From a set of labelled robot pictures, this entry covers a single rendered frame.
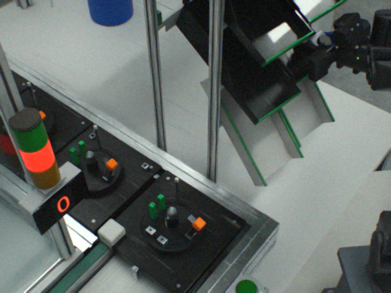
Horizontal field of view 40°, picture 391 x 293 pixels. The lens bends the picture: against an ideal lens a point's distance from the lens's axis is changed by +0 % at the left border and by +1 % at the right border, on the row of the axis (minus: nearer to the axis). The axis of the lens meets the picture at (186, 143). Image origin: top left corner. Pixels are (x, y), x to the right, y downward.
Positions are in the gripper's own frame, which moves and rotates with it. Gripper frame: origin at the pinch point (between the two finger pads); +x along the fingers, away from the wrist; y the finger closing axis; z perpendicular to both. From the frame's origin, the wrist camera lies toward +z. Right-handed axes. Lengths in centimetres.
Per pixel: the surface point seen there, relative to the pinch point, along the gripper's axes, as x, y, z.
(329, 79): 89, -116, -108
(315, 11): -2.2, 3.8, 10.0
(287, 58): 5.2, 5.2, -2.6
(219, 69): 5.6, 24.8, 5.1
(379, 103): 61, -120, -115
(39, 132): 3, 64, 16
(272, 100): -0.1, 16.5, -5.5
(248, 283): -13, 42, -32
